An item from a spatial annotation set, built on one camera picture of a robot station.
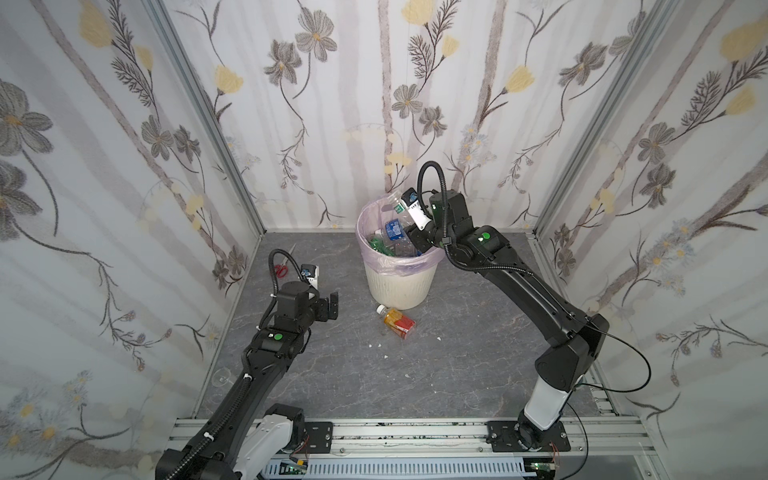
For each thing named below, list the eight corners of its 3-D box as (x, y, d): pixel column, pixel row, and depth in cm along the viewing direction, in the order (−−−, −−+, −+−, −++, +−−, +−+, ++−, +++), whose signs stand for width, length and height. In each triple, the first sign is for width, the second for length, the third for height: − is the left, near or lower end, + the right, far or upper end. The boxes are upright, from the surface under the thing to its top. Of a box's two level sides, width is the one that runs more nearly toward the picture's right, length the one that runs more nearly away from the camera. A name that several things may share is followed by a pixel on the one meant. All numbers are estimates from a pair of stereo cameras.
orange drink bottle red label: (372, 319, 98) (371, 310, 93) (382, 308, 100) (382, 299, 96) (404, 342, 93) (405, 334, 88) (414, 329, 96) (415, 321, 91)
